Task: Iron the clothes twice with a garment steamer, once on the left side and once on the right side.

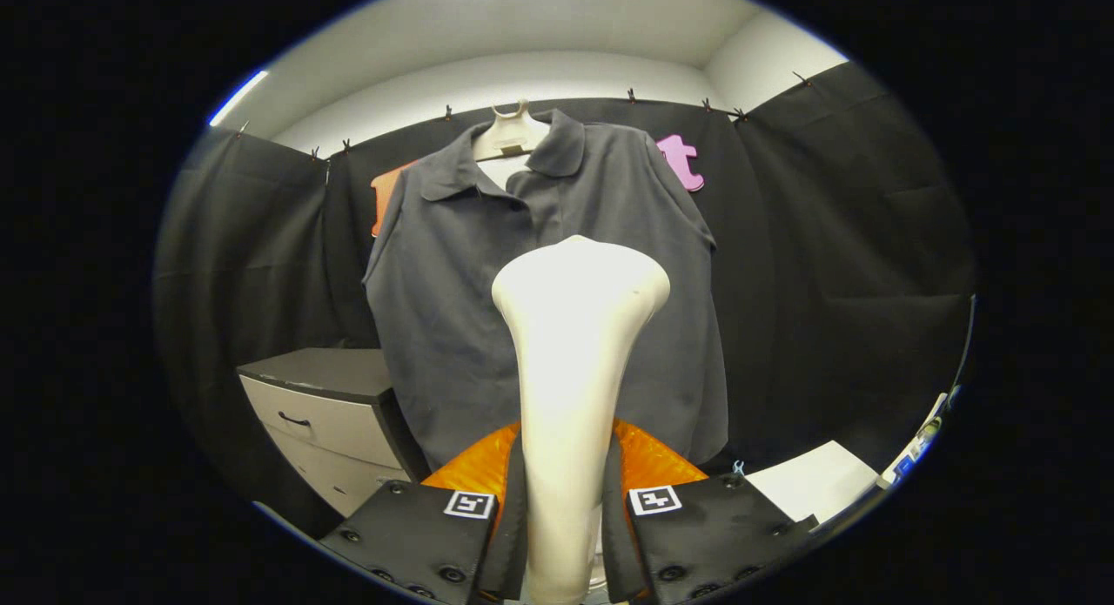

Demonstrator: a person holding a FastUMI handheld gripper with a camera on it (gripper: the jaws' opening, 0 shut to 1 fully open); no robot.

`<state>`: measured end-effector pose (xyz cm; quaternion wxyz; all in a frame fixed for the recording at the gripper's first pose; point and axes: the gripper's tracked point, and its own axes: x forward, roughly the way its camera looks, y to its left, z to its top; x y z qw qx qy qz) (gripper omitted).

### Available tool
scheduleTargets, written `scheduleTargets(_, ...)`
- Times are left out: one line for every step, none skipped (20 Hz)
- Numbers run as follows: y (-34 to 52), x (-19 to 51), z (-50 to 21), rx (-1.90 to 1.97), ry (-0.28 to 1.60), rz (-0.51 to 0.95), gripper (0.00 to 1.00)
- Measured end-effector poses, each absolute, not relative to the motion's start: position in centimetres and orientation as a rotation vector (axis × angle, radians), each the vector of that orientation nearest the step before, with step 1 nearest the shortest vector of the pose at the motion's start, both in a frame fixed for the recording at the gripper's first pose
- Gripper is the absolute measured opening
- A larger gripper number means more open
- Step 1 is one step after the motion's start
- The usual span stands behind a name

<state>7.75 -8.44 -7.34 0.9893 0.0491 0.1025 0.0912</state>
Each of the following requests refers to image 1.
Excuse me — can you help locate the gray drawer cabinet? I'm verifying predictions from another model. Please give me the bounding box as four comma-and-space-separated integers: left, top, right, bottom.
237, 348, 427, 517

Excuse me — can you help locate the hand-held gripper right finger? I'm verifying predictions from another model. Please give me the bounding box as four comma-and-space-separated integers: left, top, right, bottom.
601, 418, 815, 605

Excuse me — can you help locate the row of small black clips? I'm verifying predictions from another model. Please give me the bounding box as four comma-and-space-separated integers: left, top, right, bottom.
235, 71, 815, 162

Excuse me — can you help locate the white garment steamer head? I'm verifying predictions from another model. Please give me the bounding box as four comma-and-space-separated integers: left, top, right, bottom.
492, 235, 672, 605

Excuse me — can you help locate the gray button-up shirt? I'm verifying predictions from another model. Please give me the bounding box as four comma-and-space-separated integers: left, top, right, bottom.
363, 109, 730, 471

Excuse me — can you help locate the cream garment hanger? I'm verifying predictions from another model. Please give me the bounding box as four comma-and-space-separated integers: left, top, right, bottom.
474, 100, 551, 162

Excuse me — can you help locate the white paper sheet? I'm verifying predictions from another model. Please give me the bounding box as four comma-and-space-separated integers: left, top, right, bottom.
747, 440, 880, 523

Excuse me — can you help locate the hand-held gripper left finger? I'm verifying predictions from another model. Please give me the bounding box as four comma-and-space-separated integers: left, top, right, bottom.
320, 422, 529, 605

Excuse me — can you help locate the narrow ceiling light strip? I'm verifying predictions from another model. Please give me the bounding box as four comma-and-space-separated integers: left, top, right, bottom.
209, 70, 269, 127

